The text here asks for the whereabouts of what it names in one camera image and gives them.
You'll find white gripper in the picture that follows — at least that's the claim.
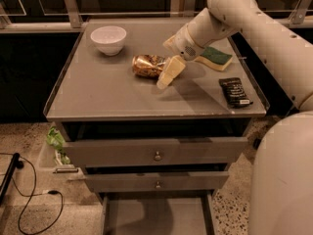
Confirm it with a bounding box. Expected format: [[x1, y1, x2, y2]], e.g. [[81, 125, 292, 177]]
[[156, 23, 203, 89]]

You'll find grey middle drawer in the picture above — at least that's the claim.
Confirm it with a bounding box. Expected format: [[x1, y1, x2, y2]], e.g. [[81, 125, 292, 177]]
[[84, 164, 229, 193]]

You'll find grey bottom drawer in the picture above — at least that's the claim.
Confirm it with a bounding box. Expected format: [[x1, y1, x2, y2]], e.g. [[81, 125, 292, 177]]
[[101, 190, 217, 235]]

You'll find crushed orange soda can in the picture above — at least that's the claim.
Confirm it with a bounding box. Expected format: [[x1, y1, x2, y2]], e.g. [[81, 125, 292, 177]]
[[132, 55, 166, 78]]

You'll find clear plastic bin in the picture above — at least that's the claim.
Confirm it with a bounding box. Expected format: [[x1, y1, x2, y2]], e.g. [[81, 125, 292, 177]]
[[35, 123, 85, 194]]

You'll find grey drawer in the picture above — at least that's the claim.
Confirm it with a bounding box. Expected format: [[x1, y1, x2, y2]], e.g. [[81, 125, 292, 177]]
[[64, 118, 248, 167], [101, 190, 217, 235], [84, 164, 229, 193]]

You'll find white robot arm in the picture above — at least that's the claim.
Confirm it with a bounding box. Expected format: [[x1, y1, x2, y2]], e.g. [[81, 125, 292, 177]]
[[157, 0, 313, 235]]

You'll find black snack packet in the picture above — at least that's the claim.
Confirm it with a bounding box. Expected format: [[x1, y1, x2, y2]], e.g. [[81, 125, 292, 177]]
[[219, 77, 252, 109]]

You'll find green and yellow sponge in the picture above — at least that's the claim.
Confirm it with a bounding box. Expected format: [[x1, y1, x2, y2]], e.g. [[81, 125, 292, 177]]
[[195, 47, 233, 71]]

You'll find white ceramic bowl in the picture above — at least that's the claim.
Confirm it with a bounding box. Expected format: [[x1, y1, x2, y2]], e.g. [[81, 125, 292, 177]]
[[90, 25, 127, 56]]

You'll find green plastic bag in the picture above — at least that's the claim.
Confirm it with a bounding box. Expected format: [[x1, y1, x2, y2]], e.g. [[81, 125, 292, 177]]
[[46, 126, 70, 165]]

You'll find black floor stand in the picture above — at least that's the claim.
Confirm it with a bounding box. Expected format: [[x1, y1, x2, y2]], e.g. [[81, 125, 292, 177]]
[[0, 153, 23, 205]]

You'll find black office chair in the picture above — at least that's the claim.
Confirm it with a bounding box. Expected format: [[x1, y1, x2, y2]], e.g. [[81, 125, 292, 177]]
[[252, 138, 261, 150]]

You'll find grey drawer cabinet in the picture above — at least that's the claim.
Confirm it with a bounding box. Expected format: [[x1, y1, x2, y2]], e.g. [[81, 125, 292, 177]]
[[45, 19, 266, 235]]

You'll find grey top drawer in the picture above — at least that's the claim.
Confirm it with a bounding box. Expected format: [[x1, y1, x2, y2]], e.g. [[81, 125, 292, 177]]
[[64, 118, 248, 167]]

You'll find metal railing bracket left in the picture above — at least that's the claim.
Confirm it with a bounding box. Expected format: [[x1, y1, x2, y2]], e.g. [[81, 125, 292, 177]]
[[64, 0, 82, 28]]

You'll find metal railing bracket right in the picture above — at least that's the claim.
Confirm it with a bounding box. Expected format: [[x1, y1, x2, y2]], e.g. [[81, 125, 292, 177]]
[[289, 0, 313, 24]]

